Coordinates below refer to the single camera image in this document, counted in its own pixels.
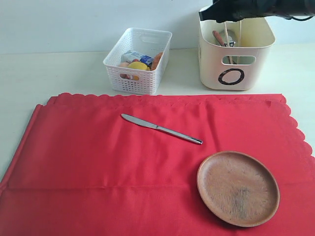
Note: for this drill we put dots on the wooden chopstick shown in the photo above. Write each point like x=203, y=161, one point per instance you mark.
x=227, y=42
x=239, y=38

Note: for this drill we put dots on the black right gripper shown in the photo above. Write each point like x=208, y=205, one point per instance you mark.
x=234, y=10

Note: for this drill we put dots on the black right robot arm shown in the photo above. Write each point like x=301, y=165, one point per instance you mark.
x=300, y=10

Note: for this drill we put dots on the stainless steel cup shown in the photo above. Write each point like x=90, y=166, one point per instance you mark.
x=231, y=38

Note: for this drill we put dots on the orange fried food piece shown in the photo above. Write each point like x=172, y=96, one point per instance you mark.
x=156, y=61

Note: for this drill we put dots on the silver table knife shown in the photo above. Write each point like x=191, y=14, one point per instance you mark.
x=150, y=125

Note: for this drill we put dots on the red sausage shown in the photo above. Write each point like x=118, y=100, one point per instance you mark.
x=126, y=76

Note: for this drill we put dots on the cream plastic bin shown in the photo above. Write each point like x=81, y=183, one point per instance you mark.
x=215, y=69

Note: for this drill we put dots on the brown wooden spoon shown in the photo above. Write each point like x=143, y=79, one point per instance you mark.
x=218, y=38

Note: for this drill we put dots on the yellow lemon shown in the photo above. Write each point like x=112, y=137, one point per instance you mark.
x=138, y=65

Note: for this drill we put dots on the red scalloped table cloth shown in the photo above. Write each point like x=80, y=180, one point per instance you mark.
x=82, y=170

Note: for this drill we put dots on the brown wooden plate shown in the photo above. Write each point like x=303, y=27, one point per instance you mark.
x=238, y=189

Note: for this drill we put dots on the brown egg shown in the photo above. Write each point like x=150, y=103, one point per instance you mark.
x=124, y=64

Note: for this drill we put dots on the white perforated plastic basket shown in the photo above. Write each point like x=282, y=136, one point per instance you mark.
x=146, y=41

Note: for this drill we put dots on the small milk carton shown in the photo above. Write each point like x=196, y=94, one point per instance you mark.
x=132, y=56

